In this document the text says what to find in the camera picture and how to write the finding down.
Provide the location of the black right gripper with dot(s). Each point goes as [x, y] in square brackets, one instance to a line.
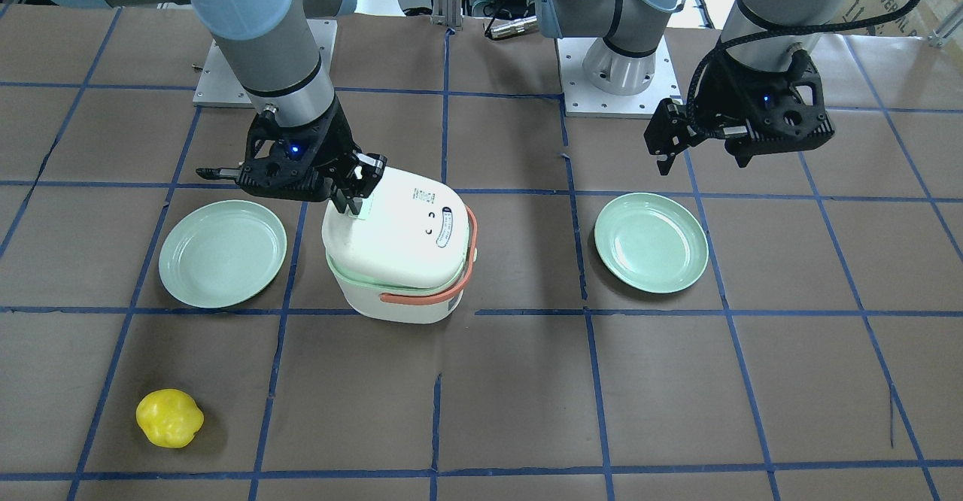
[338, 142]

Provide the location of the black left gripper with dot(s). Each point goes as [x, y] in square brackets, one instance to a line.
[724, 104]

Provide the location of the white rice cooker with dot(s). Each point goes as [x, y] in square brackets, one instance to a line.
[409, 252]

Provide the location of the green plate near right arm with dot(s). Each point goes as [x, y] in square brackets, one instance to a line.
[222, 254]

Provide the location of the green plate near left arm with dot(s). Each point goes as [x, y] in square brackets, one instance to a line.
[651, 243]

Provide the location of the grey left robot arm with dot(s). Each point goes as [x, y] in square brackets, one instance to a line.
[757, 33]

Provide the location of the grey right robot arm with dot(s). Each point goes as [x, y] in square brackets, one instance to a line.
[270, 48]

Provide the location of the yellow toy pepper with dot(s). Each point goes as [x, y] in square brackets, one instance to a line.
[169, 418]

